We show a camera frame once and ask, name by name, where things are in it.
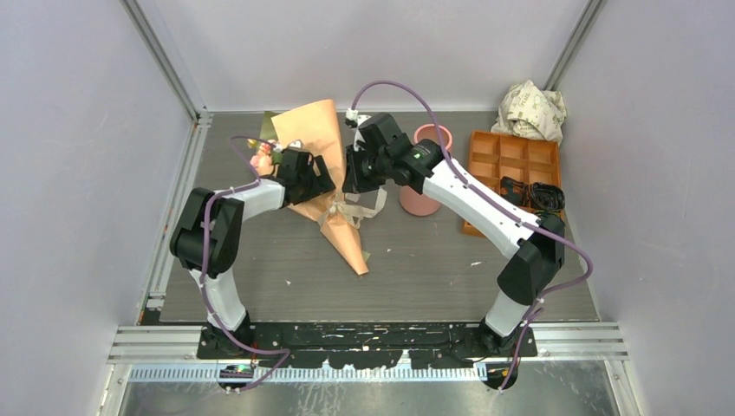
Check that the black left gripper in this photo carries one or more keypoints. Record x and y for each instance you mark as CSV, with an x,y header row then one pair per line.
x,y
321,184

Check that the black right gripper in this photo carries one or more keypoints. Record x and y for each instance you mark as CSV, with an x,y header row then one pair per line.
x,y
354,183

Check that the peach paper bouquet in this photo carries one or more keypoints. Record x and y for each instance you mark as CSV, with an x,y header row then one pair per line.
x,y
316,127

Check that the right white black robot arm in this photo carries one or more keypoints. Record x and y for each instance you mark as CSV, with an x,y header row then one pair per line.
x,y
533,245

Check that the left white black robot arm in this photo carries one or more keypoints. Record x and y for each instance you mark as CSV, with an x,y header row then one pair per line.
x,y
206,237

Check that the orange compartment tray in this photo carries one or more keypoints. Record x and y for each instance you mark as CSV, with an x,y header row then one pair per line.
x,y
525,173

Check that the crumpled white patterned cloth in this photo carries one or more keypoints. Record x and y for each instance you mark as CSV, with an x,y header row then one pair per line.
x,y
531,113

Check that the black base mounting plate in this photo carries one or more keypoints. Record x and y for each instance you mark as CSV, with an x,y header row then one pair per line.
x,y
366,345

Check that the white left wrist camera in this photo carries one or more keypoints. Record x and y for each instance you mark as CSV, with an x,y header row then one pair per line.
x,y
295,143

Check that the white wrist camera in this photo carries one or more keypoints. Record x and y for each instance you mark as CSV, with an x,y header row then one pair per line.
x,y
295,143
353,118

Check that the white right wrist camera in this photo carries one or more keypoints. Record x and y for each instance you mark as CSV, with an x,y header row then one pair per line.
x,y
353,118

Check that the aluminium front rail frame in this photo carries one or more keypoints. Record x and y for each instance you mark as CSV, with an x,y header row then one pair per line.
x,y
168,353

